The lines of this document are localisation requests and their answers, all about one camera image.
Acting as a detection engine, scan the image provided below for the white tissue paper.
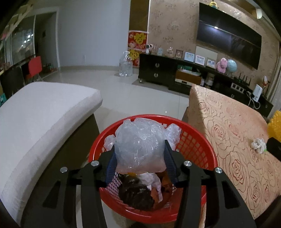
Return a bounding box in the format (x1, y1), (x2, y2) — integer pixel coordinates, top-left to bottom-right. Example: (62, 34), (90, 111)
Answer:
(136, 172), (163, 202)

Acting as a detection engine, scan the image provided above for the clear plastic bag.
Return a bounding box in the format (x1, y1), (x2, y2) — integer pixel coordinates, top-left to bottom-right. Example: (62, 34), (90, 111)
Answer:
(104, 118), (181, 174)

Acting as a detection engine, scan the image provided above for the black plastic bag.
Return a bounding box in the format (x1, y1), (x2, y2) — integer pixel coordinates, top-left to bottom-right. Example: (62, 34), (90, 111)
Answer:
(118, 174), (155, 210)

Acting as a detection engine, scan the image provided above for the brown dried leaf wrapper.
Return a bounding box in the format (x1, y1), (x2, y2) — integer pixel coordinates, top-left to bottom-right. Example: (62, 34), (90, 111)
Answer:
(151, 172), (173, 209)

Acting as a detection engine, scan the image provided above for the small white crumpled wrapper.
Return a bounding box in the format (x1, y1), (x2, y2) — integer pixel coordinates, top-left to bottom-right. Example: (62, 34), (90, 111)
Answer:
(251, 138), (267, 154)

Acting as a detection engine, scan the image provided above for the red plastic mesh basket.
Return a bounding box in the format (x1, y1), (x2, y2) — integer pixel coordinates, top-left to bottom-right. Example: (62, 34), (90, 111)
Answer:
(88, 115), (218, 224)

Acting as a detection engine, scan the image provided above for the rose pattern tablecloth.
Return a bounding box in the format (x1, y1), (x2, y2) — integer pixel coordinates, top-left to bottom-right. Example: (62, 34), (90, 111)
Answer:
(187, 85), (280, 227)

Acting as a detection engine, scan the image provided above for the beige curtain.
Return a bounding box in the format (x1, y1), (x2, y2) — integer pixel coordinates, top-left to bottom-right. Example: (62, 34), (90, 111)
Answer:
(267, 50), (281, 118)

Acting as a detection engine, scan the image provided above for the white box device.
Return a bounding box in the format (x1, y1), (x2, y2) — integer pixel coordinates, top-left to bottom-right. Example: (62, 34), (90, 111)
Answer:
(252, 84), (262, 102)

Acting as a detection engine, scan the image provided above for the white power strip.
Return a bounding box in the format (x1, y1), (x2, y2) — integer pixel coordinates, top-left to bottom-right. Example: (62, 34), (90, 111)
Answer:
(231, 83), (245, 94)

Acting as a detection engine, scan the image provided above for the black wifi router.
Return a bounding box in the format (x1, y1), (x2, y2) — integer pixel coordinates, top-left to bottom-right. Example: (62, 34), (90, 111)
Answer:
(233, 73), (251, 86)

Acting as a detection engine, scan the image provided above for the black TV cabinet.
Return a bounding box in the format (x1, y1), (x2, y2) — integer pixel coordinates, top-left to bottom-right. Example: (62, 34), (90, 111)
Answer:
(138, 54), (273, 118)

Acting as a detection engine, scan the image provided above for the light blue globe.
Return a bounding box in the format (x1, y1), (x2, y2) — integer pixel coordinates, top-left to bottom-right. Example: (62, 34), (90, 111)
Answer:
(226, 59), (237, 76)

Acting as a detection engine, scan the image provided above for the white sofa cushion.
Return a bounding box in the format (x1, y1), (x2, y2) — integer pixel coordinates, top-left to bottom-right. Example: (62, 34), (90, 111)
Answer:
(1, 82), (102, 224)

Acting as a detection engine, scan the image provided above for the pink plush toy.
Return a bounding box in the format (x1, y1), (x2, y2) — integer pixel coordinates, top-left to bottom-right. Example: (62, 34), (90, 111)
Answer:
(216, 58), (227, 74)

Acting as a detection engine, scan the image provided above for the large clear water bottle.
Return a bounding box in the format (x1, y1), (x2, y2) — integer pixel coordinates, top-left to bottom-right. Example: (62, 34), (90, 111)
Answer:
(119, 51), (133, 77)

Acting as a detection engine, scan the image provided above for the framed picture white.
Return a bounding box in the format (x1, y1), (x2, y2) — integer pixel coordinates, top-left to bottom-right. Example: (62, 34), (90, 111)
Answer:
(195, 55), (205, 66)

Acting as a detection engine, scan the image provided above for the framed picture small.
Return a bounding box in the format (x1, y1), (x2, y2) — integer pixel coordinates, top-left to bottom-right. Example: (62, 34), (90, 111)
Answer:
(206, 58), (216, 69)

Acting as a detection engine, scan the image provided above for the framed picture blue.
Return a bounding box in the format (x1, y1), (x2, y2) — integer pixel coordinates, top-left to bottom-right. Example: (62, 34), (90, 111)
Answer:
(184, 52), (195, 63)

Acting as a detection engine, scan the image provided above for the red chair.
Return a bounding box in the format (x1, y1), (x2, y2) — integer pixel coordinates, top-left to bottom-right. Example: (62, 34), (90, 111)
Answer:
(26, 56), (42, 82)

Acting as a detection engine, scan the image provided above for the red festive wall poster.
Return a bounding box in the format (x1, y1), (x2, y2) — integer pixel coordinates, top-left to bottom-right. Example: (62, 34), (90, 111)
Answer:
(128, 30), (148, 68)

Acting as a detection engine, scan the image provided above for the wall mounted black television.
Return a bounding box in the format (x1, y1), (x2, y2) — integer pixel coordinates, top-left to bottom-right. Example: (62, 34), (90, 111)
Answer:
(196, 3), (262, 69)

